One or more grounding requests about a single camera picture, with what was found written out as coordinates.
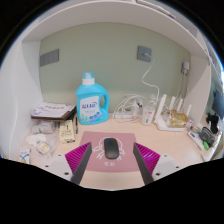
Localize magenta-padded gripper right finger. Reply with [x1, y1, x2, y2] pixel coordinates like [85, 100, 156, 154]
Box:
[132, 142, 184, 186]

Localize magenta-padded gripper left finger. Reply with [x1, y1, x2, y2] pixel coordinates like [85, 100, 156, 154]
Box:
[43, 142, 93, 186]

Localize black computer mouse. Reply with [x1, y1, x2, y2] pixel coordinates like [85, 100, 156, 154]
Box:
[103, 137, 120, 160]

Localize pink printed mouse pad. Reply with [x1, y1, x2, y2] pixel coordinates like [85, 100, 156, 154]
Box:
[79, 130, 138, 173]

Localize small beige box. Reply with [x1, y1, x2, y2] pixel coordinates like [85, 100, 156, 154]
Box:
[59, 119, 76, 145]

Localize dark pen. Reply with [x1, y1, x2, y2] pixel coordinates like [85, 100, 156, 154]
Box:
[74, 115, 80, 135]

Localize white router with antennas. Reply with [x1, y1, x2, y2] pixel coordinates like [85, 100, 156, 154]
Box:
[153, 93, 193, 132]

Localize clear plastic bags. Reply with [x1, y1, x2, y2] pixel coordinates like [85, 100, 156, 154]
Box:
[26, 133, 59, 156]

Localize clear plastic bottle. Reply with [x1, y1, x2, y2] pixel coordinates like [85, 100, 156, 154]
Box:
[140, 94, 157, 126]

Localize grey wrapped packets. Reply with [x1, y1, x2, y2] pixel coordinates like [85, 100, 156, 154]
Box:
[31, 120, 56, 135]

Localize white power strip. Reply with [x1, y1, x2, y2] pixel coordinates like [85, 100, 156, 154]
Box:
[112, 111, 141, 120]

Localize gold foil bag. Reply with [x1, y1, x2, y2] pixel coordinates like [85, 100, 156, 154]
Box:
[168, 109, 189, 128]

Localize blue detergent bottle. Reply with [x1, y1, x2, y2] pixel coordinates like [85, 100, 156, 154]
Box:
[75, 71, 111, 126]

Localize small snack packet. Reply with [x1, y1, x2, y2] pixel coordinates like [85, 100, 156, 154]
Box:
[19, 145, 32, 164]

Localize stack of books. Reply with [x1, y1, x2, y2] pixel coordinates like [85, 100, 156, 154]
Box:
[30, 101, 77, 122]

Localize grey zip pouch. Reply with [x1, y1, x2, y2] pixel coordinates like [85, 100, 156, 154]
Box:
[199, 126, 217, 147]

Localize black bag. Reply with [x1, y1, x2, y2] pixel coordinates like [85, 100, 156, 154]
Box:
[205, 113, 220, 134]

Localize dark computer monitor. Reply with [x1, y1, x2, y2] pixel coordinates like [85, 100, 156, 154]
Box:
[211, 89, 224, 119]

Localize white wall cable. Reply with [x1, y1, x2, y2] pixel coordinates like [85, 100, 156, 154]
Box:
[141, 58, 161, 101]

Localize white wall charger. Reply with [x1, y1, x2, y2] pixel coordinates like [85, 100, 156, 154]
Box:
[180, 60, 190, 76]

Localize grey blank wall plate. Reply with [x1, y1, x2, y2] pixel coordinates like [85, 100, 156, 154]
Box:
[39, 48, 60, 68]

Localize grey wall socket plate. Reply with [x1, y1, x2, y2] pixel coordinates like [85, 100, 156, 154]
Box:
[137, 45, 153, 63]

